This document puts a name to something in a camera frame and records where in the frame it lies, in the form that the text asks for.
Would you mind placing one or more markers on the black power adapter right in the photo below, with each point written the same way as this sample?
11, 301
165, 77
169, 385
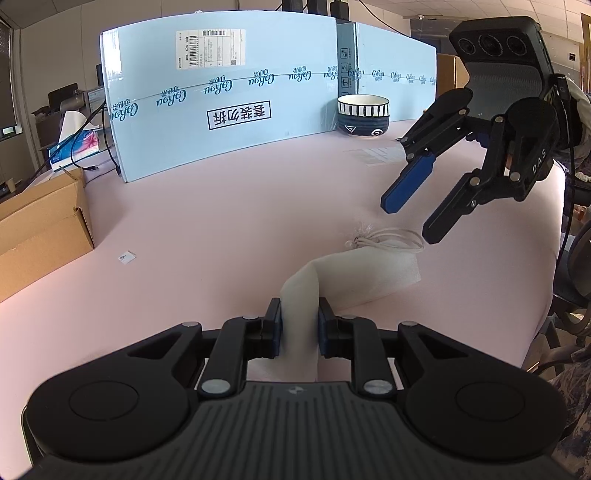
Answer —
339, 10

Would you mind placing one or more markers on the white label sticker sheet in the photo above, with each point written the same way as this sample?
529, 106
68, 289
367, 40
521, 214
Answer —
394, 154

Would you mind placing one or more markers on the open brown cardboard box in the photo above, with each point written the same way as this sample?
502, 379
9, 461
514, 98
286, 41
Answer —
42, 229

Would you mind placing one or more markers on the brown cardboard carton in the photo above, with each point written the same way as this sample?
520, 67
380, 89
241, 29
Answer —
451, 73

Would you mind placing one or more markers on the black office chair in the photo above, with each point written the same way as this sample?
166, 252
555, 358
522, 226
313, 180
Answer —
567, 326

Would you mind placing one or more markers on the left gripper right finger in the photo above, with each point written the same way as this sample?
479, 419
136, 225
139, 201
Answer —
367, 348

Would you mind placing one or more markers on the blue tissue box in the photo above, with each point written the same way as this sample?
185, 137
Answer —
79, 138

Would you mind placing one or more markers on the large light blue box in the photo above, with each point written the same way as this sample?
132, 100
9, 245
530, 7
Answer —
187, 87

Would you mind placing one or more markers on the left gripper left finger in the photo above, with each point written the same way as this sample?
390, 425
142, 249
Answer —
228, 350

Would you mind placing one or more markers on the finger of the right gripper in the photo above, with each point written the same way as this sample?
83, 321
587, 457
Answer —
407, 183
461, 200

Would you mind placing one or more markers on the small white paper tag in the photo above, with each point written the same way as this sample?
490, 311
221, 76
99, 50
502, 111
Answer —
126, 257

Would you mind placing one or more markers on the striped blue ceramic bowl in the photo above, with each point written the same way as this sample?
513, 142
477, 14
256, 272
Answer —
363, 114

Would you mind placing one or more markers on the person right forearm sleeve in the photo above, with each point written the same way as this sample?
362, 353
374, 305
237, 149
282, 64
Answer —
577, 124

